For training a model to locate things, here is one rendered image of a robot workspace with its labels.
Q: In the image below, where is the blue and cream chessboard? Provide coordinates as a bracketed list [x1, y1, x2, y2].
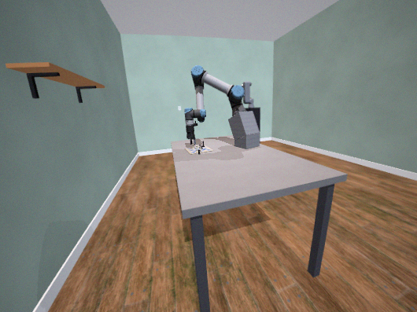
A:
[185, 146, 213, 155]

